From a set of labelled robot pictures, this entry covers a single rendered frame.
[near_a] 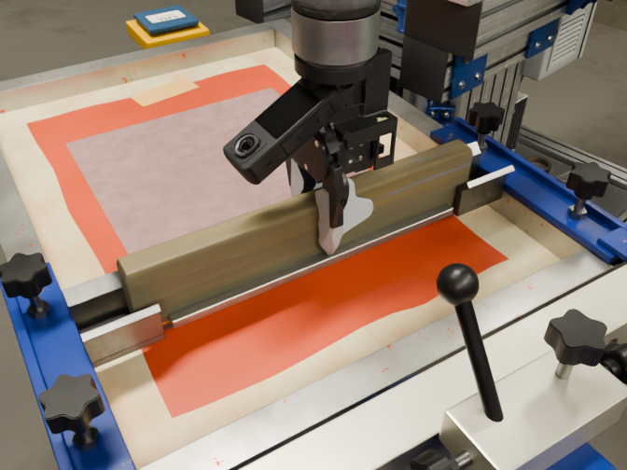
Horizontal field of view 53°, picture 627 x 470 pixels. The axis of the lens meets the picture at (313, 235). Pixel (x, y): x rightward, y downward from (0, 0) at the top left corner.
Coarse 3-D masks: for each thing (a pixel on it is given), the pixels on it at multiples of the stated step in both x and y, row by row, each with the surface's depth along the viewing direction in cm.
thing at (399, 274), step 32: (192, 96) 103; (224, 96) 103; (256, 96) 103; (192, 128) 95; (224, 128) 95; (224, 160) 89; (256, 192) 83; (288, 192) 83; (448, 224) 78; (352, 256) 73; (384, 256) 73; (416, 256) 73; (448, 256) 73; (480, 256) 73; (352, 288) 69; (384, 288) 69; (416, 288) 69
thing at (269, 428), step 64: (128, 64) 105; (192, 64) 111; (0, 192) 77; (576, 256) 68; (448, 320) 61; (512, 320) 61; (320, 384) 55; (384, 384) 55; (192, 448) 51; (256, 448) 51
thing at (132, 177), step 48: (48, 144) 92; (96, 144) 92; (144, 144) 92; (192, 144) 92; (96, 192) 83; (144, 192) 83; (192, 192) 83; (240, 192) 83; (96, 240) 76; (144, 240) 76; (288, 288) 69; (192, 336) 64; (240, 336) 64; (288, 336) 64; (336, 336) 64; (192, 384) 60; (240, 384) 60
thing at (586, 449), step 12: (588, 444) 45; (576, 456) 44; (588, 456) 44; (600, 456) 44; (552, 468) 44; (564, 468) 44; (576, 468) 44; (588, 468) 44; (600, 468) 44; (612, 468) 44
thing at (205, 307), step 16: (432, 208) 74; (448, 208) 74; (400, 224) 72; (416, 224) 72; (368, 240) 69; (384, 240) 70; (320, 256) 67; (336, 256) 67; (272, 272) 65; (288, 272) 65; (304, 272) 66; (240, 288) 64; (256, 288) 64; (192, 304) 62; (208, 304) 62; (224, 304) 63; (176, 320) 60; (192, 320) 61
